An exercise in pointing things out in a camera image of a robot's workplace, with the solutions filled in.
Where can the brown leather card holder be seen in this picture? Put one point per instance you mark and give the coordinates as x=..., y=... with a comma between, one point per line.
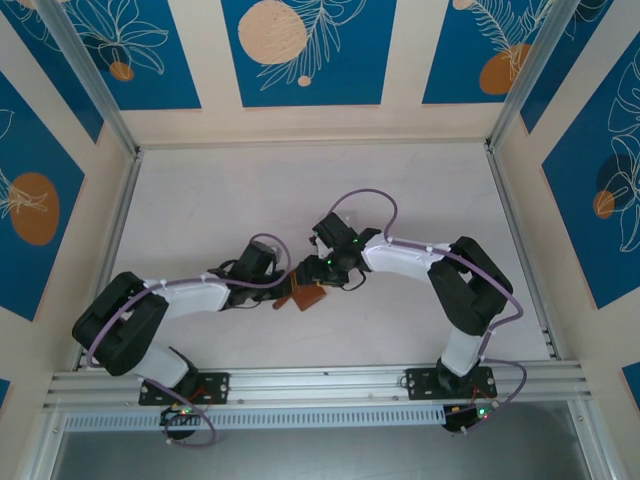
x=310, y=300

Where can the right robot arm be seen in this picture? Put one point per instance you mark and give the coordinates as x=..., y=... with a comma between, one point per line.
x=400, y=257

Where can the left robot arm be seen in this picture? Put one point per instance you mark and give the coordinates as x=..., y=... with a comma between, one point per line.
x=190, y=295

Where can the aluminium front rail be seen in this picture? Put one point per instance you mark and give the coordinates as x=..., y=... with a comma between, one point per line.
x=320, y=387

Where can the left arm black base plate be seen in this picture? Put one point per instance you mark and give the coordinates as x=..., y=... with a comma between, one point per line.
x=220, y=387

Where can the aluminium side rail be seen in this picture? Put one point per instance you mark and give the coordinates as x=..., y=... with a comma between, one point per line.
x=515, y=225
x=120, y=220

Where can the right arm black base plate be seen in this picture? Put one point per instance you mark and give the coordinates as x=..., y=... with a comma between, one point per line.
x=417, y=382

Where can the blue floral wall panel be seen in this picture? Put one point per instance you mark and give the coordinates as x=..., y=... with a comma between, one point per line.
x=350, y=75
x=565, y=60
x=30, y=125
x=55, y=75
x=450, y=60
x=575, y=225
x=150, y=60

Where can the aluminium upright post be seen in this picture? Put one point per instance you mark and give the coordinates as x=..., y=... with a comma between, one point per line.
x=90, y=75
x=527, y=75

